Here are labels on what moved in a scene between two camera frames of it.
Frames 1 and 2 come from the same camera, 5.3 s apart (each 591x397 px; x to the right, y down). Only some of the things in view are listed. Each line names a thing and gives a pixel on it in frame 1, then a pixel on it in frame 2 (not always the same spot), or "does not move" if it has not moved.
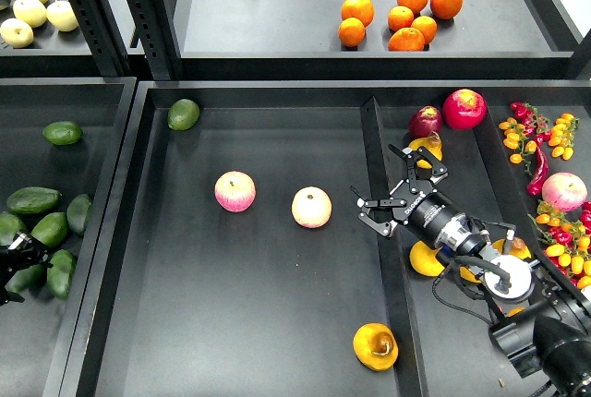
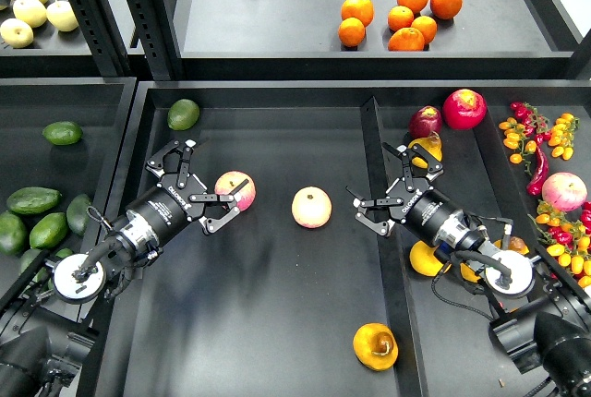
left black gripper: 23,252 → 177,199
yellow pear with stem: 376,345 does not move
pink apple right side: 564,191 does not move
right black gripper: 425,210 does not move
